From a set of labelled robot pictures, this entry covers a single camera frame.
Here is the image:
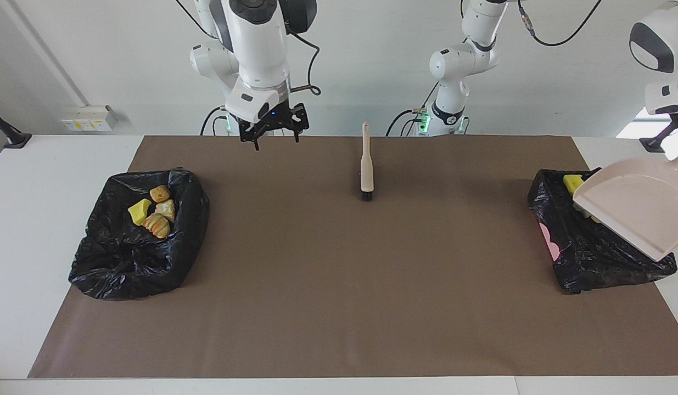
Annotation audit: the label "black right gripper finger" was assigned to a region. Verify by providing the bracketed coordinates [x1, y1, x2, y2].
[239, 123, 269, 151]
[281, 103, 310, 144]

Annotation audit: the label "beige hand brush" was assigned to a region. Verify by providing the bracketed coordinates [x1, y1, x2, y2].
[360, 122, 374, 201]

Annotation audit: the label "pale pink plastic dustpan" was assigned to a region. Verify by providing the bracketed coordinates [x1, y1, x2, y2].
[572, 148, 678, 262]

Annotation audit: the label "striped croissant piece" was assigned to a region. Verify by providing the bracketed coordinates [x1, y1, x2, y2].
[142, 213, 171, 239]

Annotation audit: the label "yellow sponge with green pad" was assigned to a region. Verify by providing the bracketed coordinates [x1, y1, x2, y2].
[127, 199, 153, 225]

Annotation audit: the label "right black trash bag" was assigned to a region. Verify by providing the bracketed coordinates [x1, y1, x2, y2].
[528, 167, 678, 295]

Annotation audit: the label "black trash bag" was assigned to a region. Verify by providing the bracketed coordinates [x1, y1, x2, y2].
[68, 169, 211, 301]
[528, 167, 678, 295]

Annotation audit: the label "left black trash bag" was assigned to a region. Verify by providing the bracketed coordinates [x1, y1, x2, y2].
[68, 169, 211, 301]

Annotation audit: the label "black clamp stand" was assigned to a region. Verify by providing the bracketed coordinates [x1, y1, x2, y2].
[0, 105, 32, 149]
[640, 122, 675, 154]

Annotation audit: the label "brown table mat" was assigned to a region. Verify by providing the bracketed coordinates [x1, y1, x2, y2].
[27, 136, 678, 379]

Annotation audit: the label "black right base cables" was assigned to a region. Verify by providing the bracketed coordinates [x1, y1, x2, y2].
[200, 107, 232, 137]

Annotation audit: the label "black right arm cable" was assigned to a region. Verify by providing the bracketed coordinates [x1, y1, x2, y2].
[174, 0, 322, 97]

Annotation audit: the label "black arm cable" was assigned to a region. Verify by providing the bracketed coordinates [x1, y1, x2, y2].
[174, 0, 322, 97]
[515, 0, 604, 48]

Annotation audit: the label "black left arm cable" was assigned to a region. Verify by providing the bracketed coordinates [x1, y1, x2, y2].
[515, 0, 604, 48]

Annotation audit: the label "white wall socket box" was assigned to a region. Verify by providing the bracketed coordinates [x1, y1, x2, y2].
[60, 105, 115, 132]

